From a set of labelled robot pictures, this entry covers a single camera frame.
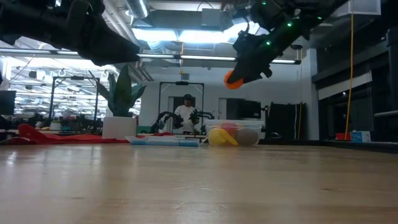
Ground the clear lid with blue rim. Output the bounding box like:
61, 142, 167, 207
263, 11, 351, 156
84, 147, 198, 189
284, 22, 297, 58
125, 135, 200, 148

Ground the black background monitor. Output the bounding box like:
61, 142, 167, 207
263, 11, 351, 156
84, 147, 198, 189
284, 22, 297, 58
0, 90, 17, 116

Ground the black aluminium table frame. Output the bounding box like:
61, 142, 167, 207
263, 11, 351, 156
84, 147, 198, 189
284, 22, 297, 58
317, 0, 398, 155

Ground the person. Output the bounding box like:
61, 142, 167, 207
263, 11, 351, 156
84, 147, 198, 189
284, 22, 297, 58
173, 93, 199, 134

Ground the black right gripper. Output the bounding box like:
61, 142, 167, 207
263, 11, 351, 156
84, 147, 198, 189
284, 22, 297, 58
226, 29, 292, 85

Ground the yellow hanging cable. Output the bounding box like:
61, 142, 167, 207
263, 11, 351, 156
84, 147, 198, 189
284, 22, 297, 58
343, 12, 355, 141

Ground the yellow toy lemon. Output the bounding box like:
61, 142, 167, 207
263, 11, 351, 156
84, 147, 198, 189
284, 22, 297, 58
207, 128, 227, 147

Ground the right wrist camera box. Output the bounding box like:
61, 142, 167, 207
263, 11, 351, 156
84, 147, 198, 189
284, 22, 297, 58
232, 30, 261, 57

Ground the red toy tomato green top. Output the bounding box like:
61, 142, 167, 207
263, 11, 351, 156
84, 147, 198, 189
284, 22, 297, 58
220, 122, 239, 138

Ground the black background rack frame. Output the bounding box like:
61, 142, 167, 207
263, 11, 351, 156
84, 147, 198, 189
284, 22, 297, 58
49, 75, 100, 124

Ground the long ceiling light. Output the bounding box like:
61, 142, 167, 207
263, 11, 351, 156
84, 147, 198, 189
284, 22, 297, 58
136, 52, 302, 65
0, 47, 81, 57

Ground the clear plastic tupperware container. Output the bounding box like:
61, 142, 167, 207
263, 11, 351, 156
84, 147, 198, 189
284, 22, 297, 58
203, 119, 266, 147

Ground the blue and white box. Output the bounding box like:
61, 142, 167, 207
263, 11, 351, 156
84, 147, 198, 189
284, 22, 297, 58
350, 130, 373, 144

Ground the small yellow toy banana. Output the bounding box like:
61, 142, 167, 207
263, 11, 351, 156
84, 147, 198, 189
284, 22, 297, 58
217, 128, 239, 147

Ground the orange toy orange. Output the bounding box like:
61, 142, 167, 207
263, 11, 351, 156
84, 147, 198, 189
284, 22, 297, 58
223, 69, 245, 91

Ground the black background screen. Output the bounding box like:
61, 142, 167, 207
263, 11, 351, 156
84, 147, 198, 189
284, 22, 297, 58
225, 98, 262, 120

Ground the red cloth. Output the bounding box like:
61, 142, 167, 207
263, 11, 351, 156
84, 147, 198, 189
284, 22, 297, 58
0, 123, 175, 146

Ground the black background robot frame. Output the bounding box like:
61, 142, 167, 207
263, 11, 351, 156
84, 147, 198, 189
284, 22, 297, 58
157, 81, 205, 131

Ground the silver ventilation duct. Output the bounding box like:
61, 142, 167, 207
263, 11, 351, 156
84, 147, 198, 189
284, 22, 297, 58
124, 0, 150, 19

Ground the brown toy kiwi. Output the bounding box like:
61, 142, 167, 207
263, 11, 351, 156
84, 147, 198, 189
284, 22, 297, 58
234, 128, 260, 147

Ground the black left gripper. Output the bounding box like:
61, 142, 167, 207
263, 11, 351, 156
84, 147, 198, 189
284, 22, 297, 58
52, 0, 141, 67

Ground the grey ceiling box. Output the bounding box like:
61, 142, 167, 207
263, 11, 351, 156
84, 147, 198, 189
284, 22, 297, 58
200, 7, 224, 29

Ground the black folding panel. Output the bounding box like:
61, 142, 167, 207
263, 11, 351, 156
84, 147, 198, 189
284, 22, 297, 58
267, 101, 308, 140

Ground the artificial plant in white pot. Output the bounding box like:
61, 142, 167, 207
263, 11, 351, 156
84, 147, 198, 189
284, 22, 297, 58
88, 63, 147, 141

